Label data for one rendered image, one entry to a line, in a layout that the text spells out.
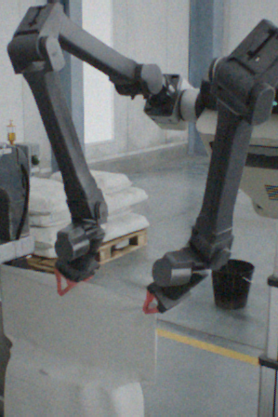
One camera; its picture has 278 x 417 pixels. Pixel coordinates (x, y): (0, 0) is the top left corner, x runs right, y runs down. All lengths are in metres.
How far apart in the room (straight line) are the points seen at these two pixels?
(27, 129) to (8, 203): 5.66
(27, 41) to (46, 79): 0.08
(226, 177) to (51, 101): 0.41
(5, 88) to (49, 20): 5.86
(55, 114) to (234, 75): 0.45
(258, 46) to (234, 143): 0.17
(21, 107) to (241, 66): 6.37
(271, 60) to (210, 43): 9.12
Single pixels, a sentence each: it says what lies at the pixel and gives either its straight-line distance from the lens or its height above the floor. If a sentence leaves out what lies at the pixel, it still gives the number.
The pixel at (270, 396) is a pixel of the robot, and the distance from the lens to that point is 1.98.
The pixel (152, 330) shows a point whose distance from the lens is 1.43.
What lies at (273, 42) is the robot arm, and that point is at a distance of 1.02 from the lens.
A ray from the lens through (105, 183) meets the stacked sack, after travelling 4.98.
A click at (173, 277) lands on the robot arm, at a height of 1.15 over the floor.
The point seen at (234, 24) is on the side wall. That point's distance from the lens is 10.21.
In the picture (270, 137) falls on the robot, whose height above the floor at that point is 1.38.
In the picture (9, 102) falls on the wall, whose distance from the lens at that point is 7.19.
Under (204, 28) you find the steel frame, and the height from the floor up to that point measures 2.04.
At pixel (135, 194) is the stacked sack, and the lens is 5.13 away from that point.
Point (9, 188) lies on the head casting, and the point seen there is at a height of 1.22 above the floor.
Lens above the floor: 1.57
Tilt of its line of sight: 14 degrees down
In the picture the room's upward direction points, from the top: straight up
